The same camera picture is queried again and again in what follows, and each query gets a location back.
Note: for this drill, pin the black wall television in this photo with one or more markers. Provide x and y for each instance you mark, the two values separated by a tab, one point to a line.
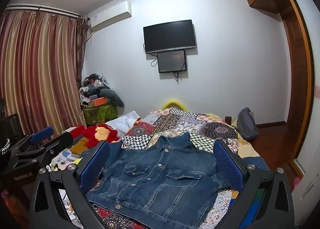
169	35

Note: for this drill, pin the patchwork quilt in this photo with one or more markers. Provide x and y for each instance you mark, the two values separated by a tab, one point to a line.
175	121

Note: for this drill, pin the yellow chair back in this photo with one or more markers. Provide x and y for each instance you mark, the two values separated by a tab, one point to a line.
173	102

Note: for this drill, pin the orange box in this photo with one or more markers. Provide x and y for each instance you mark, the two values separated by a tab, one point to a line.
98	101

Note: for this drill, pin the pile of clothes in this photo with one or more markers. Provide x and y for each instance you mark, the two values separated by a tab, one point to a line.
91	86

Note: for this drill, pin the blue denim jacket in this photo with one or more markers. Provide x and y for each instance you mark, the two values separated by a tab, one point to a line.
155	176

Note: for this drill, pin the wooden door frame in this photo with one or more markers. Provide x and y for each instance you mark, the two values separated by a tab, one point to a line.
303	69

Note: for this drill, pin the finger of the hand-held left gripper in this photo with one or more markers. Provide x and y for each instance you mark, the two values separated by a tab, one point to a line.
42	133
58	141

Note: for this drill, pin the curtain rail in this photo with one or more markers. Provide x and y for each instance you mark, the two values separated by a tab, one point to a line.
45	10

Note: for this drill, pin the grey bag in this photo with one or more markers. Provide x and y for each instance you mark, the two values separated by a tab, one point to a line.
247	124

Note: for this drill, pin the striped red curtain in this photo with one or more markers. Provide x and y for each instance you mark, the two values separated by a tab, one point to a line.
40	69

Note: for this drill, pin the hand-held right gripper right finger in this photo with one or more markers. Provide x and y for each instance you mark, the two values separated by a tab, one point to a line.
228	169

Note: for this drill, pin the small black wall monitor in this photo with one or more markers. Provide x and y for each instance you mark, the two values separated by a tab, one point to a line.
172	61

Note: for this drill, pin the dark blue cloth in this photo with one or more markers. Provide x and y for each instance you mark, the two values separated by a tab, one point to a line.
255	163

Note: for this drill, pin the white air conditioner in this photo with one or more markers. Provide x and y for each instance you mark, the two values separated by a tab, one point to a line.
110	15

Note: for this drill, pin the pink object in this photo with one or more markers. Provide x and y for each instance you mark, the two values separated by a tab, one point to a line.
296	183

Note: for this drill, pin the wooden bed post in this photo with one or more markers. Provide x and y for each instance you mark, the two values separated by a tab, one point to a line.
228	120

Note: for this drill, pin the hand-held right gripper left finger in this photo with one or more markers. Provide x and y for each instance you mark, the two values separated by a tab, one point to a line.
95	166

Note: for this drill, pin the red plush toy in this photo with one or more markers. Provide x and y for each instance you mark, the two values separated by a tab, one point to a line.
97	133

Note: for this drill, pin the white pillow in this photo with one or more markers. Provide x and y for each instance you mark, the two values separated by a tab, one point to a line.
122	121

